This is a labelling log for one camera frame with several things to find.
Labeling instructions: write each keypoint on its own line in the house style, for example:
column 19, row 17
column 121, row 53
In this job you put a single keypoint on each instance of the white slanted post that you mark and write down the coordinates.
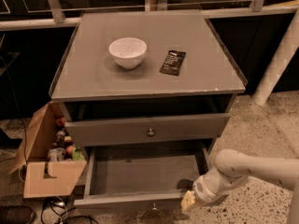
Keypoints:
column 283, row 55

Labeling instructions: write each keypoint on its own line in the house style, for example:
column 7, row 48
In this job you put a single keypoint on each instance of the black snack packet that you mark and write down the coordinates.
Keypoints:
column 173, row 62

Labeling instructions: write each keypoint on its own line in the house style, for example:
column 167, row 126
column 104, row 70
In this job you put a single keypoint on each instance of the grey drawer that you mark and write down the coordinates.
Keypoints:
column 148, row 120
column 139, row 177

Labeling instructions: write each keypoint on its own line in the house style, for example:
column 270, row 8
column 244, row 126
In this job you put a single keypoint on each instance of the grey top drawer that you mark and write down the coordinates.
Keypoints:
column 148, row 120

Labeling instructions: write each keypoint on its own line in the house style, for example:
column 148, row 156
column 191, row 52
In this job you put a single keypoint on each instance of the black object on floor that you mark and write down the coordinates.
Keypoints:
column 19, row 214

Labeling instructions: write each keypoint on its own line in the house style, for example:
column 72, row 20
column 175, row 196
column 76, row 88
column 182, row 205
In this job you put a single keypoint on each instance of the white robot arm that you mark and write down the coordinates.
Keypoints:
column 232, row 169

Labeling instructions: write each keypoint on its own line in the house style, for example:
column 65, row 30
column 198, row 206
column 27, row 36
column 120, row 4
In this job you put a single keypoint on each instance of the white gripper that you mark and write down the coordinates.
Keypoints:
column 206, row 186

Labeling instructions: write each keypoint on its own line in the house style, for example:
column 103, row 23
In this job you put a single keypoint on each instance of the clear jar in box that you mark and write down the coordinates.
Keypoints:
column 56, row 154

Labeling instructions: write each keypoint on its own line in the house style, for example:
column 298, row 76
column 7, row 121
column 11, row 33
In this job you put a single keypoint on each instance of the metal railing frame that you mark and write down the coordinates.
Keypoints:
column 58, row 18

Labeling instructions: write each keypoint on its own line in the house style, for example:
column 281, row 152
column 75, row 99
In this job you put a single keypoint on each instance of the green packet in box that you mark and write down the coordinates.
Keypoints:
column 77, row 154

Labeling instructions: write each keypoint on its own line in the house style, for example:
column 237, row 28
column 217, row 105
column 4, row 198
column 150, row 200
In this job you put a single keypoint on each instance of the grey drawer cabinet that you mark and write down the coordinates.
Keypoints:
column 89, row 73

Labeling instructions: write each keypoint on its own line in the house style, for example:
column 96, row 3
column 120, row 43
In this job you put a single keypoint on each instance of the cardboard box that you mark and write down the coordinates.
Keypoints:
column 45, row 178

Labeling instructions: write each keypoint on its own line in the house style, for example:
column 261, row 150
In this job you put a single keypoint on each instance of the white ceramic bowl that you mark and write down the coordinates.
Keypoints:
column 128, row 52

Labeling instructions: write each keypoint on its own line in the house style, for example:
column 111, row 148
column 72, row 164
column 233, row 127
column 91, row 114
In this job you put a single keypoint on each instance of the red fruit in box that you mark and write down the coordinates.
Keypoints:
column 69, row 150

